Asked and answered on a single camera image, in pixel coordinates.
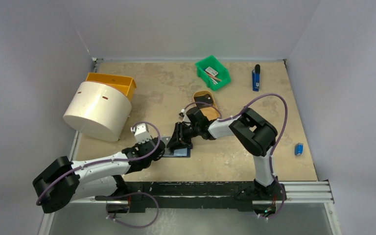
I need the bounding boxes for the items inside green bin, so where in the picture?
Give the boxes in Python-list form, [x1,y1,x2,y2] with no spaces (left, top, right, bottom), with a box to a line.
[204,67,222,84]

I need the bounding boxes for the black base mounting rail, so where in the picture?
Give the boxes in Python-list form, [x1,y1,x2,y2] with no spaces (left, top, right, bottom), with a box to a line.
[95,176,287,217]

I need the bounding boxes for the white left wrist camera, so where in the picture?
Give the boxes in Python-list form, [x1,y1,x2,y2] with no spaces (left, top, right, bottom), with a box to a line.
[131,123,152,144]

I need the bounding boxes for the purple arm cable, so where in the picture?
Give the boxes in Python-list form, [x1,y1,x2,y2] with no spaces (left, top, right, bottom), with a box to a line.
[184,93,288,181]
[35,121,162,207]

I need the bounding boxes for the black VIP credit cards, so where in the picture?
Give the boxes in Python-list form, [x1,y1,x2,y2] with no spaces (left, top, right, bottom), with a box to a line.
[197,94,213,105]

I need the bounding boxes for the small blue eraser block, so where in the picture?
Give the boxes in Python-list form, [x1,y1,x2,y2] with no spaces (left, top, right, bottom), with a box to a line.
[294,143,304,156]

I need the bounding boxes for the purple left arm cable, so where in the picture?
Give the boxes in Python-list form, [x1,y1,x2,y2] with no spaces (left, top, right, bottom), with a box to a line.
[35,121,162,207]

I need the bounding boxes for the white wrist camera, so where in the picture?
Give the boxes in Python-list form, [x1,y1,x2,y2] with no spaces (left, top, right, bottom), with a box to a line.
[179,109,191,123]
[131,123,152,144]

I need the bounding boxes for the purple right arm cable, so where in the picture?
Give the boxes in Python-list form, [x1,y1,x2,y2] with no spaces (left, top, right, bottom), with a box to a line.
[184,93,288,181]

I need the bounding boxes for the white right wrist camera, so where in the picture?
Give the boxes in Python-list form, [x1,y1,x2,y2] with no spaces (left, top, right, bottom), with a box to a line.
[179,109,191,123]

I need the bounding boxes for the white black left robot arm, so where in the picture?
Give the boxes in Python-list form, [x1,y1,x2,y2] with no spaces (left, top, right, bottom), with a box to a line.
[33,138,165,213]

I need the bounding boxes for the yellow wooden box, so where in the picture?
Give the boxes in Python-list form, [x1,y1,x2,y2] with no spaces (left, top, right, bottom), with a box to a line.
[86,72,137,102]

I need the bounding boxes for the green plastic bin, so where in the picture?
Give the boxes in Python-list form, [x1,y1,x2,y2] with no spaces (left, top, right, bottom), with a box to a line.
[195,55,231,91]

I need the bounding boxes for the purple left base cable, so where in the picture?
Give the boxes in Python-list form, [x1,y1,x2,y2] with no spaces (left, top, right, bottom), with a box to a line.
[105,190,161,229]

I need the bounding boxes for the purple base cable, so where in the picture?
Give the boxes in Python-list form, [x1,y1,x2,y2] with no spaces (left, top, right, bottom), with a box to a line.
[105,190,161,229]
[256,181,288,222]

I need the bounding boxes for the tan oval plastic tray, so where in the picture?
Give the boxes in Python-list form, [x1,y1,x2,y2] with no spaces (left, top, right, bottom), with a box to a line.
[193,91,222,120]

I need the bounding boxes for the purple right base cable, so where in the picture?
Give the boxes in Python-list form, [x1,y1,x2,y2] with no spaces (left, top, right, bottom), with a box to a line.
[256,181,288,222]

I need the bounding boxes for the white cylindrical container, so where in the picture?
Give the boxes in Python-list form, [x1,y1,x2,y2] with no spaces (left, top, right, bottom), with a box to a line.
[63,81,132,142]

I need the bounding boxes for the blue stapler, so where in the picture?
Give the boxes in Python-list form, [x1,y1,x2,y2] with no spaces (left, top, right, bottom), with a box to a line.
[252,64,260,92]

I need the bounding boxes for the blue leather card holder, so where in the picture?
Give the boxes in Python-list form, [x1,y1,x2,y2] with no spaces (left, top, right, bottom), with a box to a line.
[161,136,191,158]

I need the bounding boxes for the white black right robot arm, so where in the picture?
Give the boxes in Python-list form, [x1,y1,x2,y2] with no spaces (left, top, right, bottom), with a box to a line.
[166,107,278,199]

